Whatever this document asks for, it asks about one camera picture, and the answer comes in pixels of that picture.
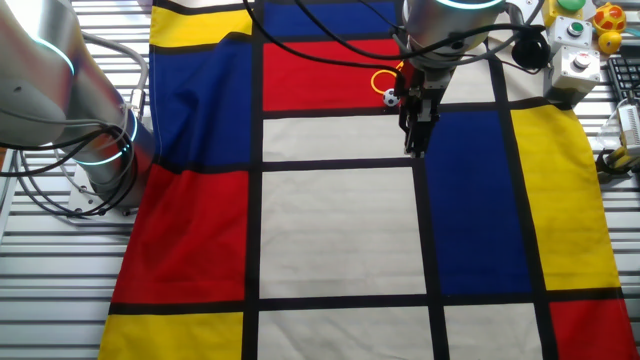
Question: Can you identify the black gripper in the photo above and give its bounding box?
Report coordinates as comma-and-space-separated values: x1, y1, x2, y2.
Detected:
397, 74, 442, 157

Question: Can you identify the yellow bubble ring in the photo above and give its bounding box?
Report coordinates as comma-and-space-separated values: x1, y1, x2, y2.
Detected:
369, 62, 404, 96

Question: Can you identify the colour block patterned cloth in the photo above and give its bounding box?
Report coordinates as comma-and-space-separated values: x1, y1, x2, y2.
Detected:
97, 0, 640, 360

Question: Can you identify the grey box red white button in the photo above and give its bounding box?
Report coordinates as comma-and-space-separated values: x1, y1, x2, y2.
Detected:
543, 44, 603, 106

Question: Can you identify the grey box green button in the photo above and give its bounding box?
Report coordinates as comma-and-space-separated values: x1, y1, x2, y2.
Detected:
547, 15, 595, 55

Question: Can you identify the yellow box green button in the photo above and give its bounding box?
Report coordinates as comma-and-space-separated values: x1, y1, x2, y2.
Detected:
542, 0, 587, 27

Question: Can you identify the yellow black clamp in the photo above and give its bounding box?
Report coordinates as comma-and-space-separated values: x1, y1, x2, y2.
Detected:
594, 145, 640, 184

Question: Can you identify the white adapter box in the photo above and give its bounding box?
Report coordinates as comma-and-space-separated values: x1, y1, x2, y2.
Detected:
617, 103, 640, 157

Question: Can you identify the black keyboard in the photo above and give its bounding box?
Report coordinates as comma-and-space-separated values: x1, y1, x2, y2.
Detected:
605, 44, 640, 104

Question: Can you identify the orange yellow turtle toy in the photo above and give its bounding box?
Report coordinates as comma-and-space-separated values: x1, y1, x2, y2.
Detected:
593, 2, 628, 36

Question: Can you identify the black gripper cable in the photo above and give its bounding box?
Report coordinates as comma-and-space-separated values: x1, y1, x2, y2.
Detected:
242, 0, 546, 76

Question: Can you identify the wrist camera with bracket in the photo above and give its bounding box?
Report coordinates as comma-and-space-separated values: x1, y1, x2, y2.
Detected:
510, 28, 551, 70

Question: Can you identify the grey base conduit cable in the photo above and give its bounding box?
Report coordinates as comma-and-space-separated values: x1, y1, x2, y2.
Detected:
81, 31, 151, 121

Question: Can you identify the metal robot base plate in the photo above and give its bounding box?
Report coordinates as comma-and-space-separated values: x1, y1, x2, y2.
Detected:
66, 163, 140, 220

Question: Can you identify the thin base cable bundle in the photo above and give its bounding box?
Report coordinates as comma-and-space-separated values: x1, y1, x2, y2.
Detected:
0, 122, 141, 220

